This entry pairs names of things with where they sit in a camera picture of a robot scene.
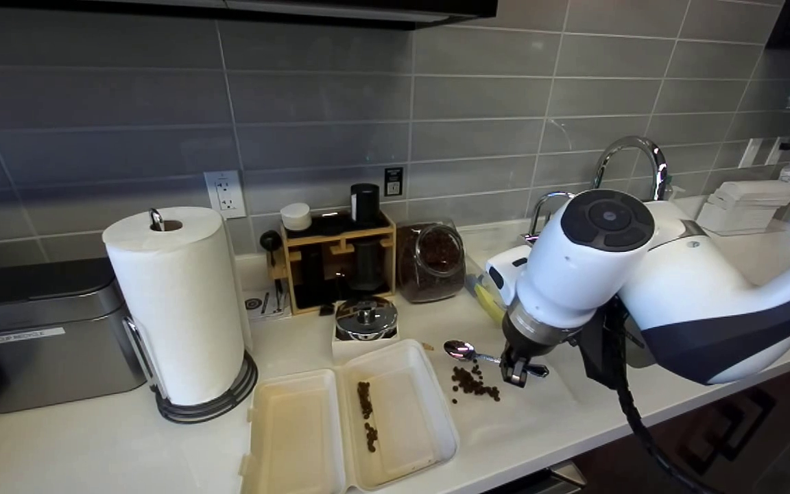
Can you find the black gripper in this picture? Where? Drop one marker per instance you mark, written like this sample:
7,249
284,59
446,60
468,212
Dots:
522,348

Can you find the tall chrome faucet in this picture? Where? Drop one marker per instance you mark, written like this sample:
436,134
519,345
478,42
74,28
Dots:
660,166

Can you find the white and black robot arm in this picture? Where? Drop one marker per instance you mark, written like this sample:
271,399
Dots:
687,290

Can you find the white wall plate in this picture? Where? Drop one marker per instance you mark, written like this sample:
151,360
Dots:
746,155

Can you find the silver metal spoon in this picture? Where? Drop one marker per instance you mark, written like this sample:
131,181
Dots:
461,348

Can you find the white paper towel roll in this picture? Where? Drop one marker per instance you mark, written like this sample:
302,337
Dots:
179,301

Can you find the wooden coffee stand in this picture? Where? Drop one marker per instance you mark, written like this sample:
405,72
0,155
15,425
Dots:
330,263

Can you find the small chrome faucet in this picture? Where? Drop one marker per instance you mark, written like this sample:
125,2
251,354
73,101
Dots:
541,207

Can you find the pile of coffee beans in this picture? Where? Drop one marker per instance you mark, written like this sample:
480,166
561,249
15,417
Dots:
472,385

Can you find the white wall outlet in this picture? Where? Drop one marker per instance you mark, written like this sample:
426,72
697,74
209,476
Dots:
225,193

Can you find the dark range hood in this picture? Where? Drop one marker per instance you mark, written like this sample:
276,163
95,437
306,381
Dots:
232,6

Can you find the stainless steel bread box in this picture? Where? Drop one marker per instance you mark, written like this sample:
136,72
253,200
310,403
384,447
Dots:
48,337

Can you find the white foam clamshell container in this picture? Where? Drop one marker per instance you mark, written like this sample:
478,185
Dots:
405,419

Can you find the small white cup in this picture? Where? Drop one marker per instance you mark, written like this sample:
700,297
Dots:
295,215

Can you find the white paper napkin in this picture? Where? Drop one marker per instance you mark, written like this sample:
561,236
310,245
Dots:
522,415

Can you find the white square base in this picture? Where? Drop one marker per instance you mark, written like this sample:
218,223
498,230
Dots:
353,345

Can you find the glass jar of coffee beans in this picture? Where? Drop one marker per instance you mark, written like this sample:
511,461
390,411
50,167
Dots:
432,263

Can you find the scattered coffee beans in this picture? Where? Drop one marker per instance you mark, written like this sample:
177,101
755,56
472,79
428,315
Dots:
365,399

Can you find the white box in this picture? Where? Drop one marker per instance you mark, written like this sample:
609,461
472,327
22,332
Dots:
741,207

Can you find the black cylindrical coffee press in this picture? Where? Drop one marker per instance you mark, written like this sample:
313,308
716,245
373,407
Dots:
365,207

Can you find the small metal tools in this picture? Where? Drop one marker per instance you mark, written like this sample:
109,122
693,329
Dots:
266,301

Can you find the small black wall switch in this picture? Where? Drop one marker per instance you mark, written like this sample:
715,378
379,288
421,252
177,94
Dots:
394,181

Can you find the dark base cabinet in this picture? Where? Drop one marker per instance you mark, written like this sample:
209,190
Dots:
760,447

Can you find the metal paper towel holder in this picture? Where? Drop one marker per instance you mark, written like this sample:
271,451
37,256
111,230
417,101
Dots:
207,407

